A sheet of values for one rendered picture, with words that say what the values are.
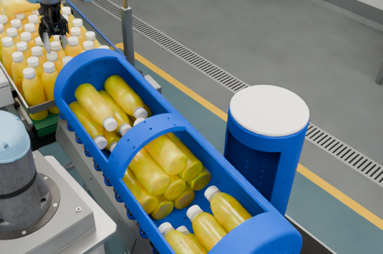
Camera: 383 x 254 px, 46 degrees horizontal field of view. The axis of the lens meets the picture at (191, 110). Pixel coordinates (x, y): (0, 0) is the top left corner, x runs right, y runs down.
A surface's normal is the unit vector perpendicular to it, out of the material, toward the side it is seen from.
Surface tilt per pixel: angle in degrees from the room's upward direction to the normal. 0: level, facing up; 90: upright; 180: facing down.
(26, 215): 73
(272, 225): 19
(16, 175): 90
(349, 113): 0
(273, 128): 0
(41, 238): 1
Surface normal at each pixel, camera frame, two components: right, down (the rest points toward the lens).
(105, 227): 0.03, -0.77
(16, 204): 0.45, 0.32
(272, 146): -0.01, 0.64
